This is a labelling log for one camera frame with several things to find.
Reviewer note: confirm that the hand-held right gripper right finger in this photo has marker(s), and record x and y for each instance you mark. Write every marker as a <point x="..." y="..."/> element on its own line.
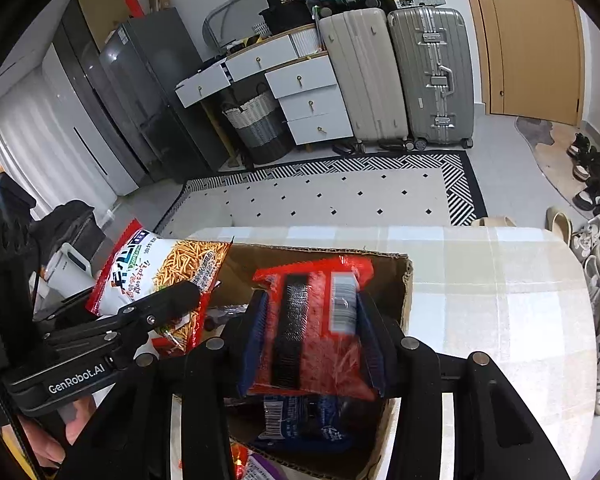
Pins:
<point x="375" y="360"/>

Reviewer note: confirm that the white tall cabinet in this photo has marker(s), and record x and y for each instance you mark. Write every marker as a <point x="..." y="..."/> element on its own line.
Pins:
<point x="95" y="150"/>

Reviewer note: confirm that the white drawer cabinet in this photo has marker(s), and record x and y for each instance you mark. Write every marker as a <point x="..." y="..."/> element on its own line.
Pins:
<point x="305" y="85"/>

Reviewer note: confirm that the yellow cloth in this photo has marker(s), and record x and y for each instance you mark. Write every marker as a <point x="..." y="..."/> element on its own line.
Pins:
<point x="22" y="465"/>

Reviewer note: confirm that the black hat boxes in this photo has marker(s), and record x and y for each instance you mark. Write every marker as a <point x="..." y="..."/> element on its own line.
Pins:
<point x="287" y="15"/>

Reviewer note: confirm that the white noodle snack bag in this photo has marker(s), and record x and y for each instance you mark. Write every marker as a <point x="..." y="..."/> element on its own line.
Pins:
<point x="145" y="270"/>

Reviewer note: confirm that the person's left hand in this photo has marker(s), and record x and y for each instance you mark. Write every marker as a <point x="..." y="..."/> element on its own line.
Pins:
<point x="45" y="447"/>

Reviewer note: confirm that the beige slipper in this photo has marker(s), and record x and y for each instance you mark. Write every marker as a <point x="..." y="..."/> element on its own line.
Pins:
<point x="495" y="221"/>
<point x="560" y="222"/>

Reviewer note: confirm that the cardboard box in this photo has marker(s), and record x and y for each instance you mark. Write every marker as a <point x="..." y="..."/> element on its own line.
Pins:
<point x="260" y="260"/>

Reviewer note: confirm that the orange red item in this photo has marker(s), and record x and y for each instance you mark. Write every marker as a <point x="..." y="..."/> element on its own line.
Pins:
<point x="132" y="2"/>

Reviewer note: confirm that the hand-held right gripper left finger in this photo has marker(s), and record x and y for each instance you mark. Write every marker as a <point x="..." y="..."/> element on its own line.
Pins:
<point x="252" y="345"/>

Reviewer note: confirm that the woven laundry basket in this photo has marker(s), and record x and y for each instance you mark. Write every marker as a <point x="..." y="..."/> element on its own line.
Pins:
<point x="257" y="130"/>

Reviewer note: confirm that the flat cardboard sheet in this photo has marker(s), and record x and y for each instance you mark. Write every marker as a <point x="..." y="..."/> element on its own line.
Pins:
<point x="97" y="10"/>

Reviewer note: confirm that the purple and white snack bag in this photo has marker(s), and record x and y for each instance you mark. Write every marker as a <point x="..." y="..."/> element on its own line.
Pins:
<point x="262" y="470"/>

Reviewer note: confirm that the silver suitcase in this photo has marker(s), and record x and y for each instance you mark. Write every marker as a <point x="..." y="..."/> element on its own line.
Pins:
<point x="425" y="70"/>

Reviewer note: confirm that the black and white patterned rug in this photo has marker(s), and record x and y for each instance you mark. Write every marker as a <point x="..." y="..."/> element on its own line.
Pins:
<point x="330" y="195"/>

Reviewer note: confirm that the tall black cabinet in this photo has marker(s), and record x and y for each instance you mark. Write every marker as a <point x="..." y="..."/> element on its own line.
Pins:
<point x="77" y="25"/>

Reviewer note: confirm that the blue snack packet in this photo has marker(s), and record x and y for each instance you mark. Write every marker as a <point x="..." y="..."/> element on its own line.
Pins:
<point x="300" y="425"/>

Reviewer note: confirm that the group of shoes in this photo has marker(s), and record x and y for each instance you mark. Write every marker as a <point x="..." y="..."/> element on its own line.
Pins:
<point x="592" y="195"/>

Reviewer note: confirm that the white curtain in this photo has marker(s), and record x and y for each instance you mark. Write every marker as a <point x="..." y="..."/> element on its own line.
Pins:
<point x="15" y="160"/>

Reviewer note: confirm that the beige suitcase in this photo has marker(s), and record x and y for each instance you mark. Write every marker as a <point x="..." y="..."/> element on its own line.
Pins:
<point x="360" y="75"/>

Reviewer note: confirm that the wooden door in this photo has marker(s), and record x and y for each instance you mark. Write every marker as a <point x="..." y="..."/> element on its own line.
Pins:
<point x="535" y="45"/>

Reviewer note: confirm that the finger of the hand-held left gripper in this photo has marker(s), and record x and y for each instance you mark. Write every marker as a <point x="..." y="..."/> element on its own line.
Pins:
<point x="170" y="305"/>

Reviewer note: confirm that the dark grey fridge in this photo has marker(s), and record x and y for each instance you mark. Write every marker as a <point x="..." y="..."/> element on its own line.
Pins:
<point x="160" y="85"/>

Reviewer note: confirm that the grey and beige doormat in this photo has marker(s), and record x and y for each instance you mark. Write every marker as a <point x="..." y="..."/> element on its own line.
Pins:
<point x="550" y="160"/>

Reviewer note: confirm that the red cookie packet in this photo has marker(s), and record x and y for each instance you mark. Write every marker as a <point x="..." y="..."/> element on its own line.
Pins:
<point x="320" y="360"/>

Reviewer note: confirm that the black bag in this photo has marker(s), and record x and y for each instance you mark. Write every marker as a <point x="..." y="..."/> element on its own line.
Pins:
<point x="65" y="225"/>

